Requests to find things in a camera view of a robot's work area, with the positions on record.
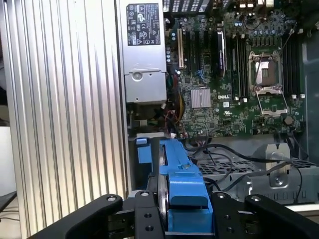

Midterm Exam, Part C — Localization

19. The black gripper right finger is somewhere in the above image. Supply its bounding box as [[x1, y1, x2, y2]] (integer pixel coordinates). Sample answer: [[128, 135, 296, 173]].
[[211, 191, 319, 239]]

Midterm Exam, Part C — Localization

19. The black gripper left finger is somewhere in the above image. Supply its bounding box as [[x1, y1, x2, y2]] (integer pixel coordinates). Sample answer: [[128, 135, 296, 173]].
[[27, 190, 166, 239]]

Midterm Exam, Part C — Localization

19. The hard disk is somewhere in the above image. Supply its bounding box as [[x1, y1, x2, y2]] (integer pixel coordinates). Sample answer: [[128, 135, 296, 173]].
[[148, 138, 216, 236]]

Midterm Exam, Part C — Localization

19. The metal disk bay cage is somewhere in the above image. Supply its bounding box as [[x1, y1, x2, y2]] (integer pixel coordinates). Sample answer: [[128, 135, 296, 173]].
[[189, 143, 319, 205]]

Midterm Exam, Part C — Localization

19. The metal socket cover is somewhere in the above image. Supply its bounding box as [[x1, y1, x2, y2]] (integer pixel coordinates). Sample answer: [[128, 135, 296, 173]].
[[255, 87, 290, 118]]

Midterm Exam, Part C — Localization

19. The green motherboard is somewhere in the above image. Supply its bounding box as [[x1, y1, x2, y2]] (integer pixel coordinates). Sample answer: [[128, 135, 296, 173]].
[[163, 0, 307, 139]]

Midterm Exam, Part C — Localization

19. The black PC case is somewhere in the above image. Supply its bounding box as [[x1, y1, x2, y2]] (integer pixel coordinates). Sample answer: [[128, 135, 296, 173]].
[[113, 0, 319, 207]]

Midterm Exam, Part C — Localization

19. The silver chipset heat sink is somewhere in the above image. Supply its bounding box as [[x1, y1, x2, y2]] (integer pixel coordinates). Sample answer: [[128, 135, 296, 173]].
[[190, 89, 211, 109]]

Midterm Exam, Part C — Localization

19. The CPU socket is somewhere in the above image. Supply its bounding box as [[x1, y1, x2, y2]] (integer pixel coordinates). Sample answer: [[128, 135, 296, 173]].
[[249, 51, 284, 89]]

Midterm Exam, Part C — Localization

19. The black RAM slot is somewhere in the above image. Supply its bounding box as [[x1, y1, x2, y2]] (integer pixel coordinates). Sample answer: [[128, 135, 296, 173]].
[[283, 34, 292, 98], [287, 34, 296, 98], [239, 34, 245, 102], [296, 34, 305, 98], [229, 34, 236, 102], [234, 34, 241, 102], [243, 34, 250, 102], [291, 34, 301, 98]]

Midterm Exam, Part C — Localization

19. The thin metal locking lever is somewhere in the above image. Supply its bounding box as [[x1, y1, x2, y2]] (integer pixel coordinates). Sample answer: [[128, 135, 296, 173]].
[[254, 52, 265, 77], [281, 22, 298, 48]]

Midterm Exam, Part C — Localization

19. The silver power supply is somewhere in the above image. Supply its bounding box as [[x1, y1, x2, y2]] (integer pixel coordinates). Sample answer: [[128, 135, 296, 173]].
[[117, 0, 167, 104]]

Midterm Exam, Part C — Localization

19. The black expansion slot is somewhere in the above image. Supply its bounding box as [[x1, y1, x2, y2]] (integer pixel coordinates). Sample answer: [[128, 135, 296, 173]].
[[194, 31, 200, 72], [185, 31, 193, 72]]

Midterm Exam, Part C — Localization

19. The white expansion slot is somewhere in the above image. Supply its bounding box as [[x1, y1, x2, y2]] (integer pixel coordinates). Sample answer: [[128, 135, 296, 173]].
[[177, 28, 185, 70]]

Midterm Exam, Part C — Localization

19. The gray flat wire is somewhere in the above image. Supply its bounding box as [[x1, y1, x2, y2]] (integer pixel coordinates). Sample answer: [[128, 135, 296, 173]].
[[251, 154, 298, 176]]

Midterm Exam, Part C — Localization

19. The black power wire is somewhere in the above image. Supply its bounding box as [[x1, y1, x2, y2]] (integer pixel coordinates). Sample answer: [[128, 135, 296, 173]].
[[186, 143, 304, 166]]

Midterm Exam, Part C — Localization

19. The blue plastic bay bracket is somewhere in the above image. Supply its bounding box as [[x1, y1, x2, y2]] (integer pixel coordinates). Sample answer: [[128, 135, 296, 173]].
[[136, 138, 160, 164]]

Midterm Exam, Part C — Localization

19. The coloured power wire bundle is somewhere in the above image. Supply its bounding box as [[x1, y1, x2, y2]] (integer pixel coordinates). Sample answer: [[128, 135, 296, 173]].
[[163, 91, 189, 136]]

